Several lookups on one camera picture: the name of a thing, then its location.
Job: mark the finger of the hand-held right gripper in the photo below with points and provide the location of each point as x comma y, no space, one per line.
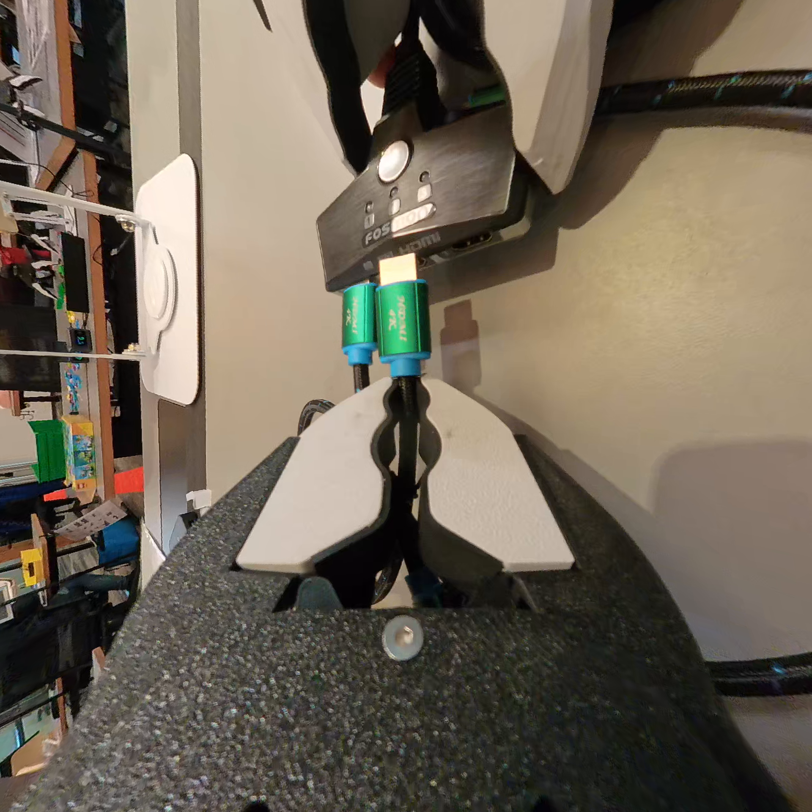
558,95
330,57

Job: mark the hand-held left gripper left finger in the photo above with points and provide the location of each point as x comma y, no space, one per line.
317,495

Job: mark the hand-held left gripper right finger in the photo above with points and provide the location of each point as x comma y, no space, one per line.
488,495

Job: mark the black HDMI switch box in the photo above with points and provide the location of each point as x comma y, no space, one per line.
457,165

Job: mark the green hdmi plug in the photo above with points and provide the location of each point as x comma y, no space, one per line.
358,323
403,317

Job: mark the green HDMI plug, inserted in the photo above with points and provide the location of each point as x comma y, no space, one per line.
358,323

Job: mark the person's right hand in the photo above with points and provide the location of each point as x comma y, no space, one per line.
382,66

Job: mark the white plastic clip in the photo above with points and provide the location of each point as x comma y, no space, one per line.
198,498

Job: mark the red object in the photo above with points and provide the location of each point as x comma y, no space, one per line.
129,481

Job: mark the blue object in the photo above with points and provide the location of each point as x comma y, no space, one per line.
117,539

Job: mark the white rounded pad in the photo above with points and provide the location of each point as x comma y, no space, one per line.
181,209

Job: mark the printed paper sheet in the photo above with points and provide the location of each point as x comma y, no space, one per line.
95,517

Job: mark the colourful printed box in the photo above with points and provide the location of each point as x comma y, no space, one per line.
79,450

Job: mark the green box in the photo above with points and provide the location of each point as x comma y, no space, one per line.
47,450

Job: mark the small digital display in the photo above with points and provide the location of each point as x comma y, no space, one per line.
79,340

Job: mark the yellow object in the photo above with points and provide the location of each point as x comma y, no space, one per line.
33,564

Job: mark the black flat device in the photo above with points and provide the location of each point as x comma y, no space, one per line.
75,273

